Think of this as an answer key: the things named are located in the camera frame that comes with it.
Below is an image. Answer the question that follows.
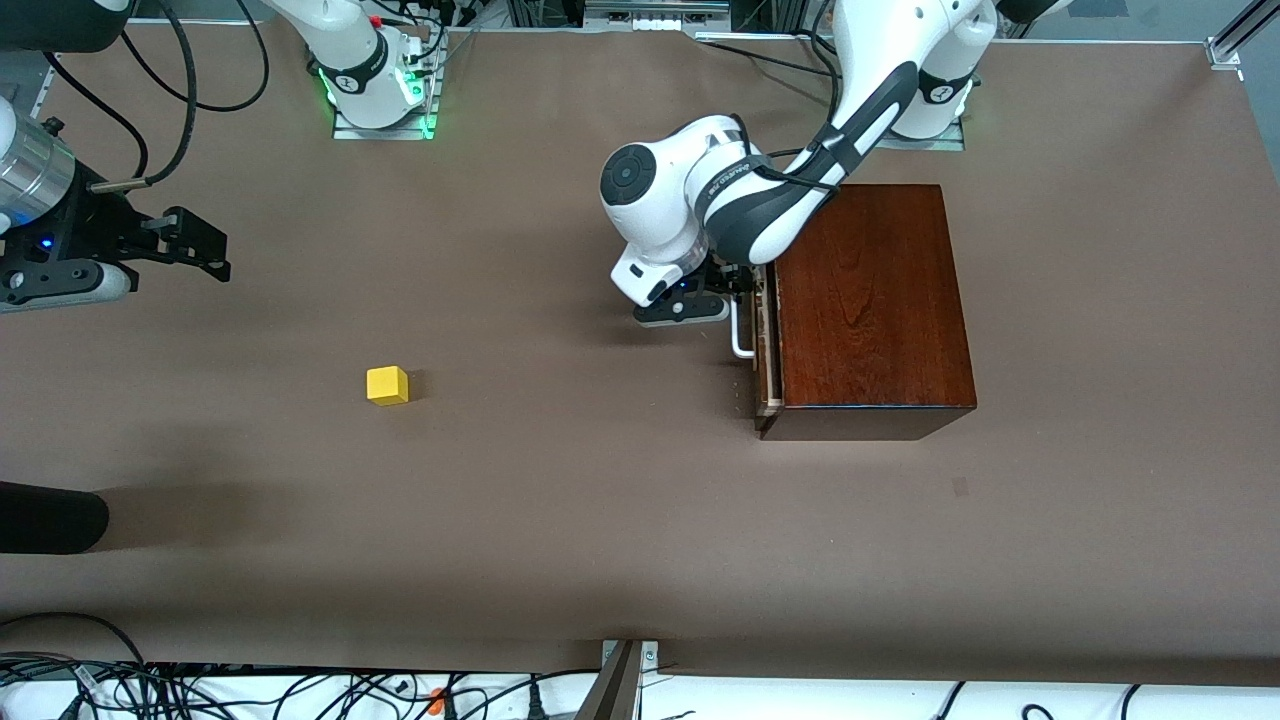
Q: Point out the tangled black cable bundle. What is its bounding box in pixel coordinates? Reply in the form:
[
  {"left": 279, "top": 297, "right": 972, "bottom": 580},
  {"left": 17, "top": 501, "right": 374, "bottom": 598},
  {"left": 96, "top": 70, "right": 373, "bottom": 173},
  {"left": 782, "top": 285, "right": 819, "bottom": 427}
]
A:
[{"left": 0, "top": 650, "right": 601, "bottom": 720}]

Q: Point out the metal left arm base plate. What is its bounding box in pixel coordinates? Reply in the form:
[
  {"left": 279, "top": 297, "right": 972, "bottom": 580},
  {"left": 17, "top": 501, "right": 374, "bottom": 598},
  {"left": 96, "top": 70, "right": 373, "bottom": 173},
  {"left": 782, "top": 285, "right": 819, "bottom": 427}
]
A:
[{"left": 860, "top": 110, "right": 967, "bottom": 153}]

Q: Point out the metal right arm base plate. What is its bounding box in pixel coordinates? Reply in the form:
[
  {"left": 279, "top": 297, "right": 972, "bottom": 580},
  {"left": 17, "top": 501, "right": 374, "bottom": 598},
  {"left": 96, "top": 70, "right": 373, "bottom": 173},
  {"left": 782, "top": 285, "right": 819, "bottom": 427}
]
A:
[{"left": 332, "top": 60, "right": 441, "bottom": 141}]

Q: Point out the black looping cable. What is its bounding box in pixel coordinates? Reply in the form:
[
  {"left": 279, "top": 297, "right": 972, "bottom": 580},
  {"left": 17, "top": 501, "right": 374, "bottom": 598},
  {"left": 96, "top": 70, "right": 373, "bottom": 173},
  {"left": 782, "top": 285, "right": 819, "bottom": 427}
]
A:
[{"left": 0, "top": 612, "right": 151, "bottom": 669}]

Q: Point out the black cylindrical pole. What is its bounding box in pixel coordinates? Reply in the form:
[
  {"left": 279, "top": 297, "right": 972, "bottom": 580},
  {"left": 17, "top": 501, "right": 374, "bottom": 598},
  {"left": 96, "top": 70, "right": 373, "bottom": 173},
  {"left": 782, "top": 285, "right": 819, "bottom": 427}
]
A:
[{"left": 0, "top": 480, "right": 111, "bottom": 556}]

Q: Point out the white metal drawer handle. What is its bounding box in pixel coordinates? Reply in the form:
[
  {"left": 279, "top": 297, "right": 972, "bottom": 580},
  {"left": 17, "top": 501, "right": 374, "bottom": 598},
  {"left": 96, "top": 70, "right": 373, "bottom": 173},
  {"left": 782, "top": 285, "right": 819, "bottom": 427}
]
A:
[{"left": 729, "top": 296, "right": 758, "bottom": 360}]

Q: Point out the grey metal mount bar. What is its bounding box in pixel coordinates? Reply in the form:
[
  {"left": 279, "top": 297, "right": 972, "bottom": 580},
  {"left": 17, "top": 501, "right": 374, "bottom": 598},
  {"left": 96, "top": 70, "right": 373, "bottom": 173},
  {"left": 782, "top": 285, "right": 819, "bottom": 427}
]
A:
[{"left": 575, "top": 640, "right": 643, "bottom": 720}]

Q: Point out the yellow cube block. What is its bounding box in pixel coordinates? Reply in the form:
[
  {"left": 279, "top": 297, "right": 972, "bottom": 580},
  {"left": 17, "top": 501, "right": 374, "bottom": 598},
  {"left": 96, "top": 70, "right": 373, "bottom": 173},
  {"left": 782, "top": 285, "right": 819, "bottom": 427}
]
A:
[{"left": 366, "top": 366, "right": 411, "bottom": 407}]

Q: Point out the small aluminium bracket plate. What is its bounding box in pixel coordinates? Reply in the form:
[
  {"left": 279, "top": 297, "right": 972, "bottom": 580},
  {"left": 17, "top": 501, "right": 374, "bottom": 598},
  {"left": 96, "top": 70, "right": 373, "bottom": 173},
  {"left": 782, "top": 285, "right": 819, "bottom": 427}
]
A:
[{"left": 602, "top": 640, "right": 661, "bottom": 691}]

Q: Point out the grey power strip device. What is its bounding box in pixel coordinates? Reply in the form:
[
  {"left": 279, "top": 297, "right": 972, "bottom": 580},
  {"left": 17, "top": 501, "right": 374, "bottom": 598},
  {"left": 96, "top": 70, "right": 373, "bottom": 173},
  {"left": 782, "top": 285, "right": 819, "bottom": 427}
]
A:
[{"left": 583, "top": 0, "right": 733, "bottom": 33}]

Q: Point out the black cable on table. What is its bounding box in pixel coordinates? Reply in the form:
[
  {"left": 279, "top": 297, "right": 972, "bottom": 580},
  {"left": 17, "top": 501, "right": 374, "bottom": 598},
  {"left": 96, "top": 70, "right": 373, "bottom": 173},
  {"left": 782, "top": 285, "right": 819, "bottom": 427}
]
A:
[{"left": 695, "top": 33, "right": 841, "bottom": 86}]

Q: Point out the light wood drawer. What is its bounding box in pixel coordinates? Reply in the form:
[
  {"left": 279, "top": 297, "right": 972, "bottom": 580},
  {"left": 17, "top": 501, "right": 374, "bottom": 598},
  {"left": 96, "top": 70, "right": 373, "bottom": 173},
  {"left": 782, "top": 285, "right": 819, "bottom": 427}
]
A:
[{"left": 750, "top": 262, "right": 784, "bottom": 417}]

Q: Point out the dark brown wooden cabinet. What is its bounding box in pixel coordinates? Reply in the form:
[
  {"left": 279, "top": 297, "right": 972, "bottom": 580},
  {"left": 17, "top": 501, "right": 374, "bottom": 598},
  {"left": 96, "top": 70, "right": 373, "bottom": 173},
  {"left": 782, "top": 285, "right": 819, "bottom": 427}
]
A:
[{"left": 755, "top": 183, "right": 979, "bottom": 442}]

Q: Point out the aluminium corner profile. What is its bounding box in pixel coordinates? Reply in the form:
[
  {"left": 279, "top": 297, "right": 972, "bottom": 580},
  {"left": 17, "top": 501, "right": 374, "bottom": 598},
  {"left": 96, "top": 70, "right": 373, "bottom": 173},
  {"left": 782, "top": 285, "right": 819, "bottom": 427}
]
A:
[{"left": 1205, "top": 0, "right": 1280, "bottom": 71}]

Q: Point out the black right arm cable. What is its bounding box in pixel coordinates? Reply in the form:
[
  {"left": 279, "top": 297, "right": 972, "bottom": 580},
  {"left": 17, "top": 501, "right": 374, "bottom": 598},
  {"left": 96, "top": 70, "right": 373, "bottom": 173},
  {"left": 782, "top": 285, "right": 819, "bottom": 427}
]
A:
[
  {"left": 118, "top": 0, "right": 271, "bottom": 113},
  {"left": 88, "top": 0, "right": 198, "bottom": 193}
]

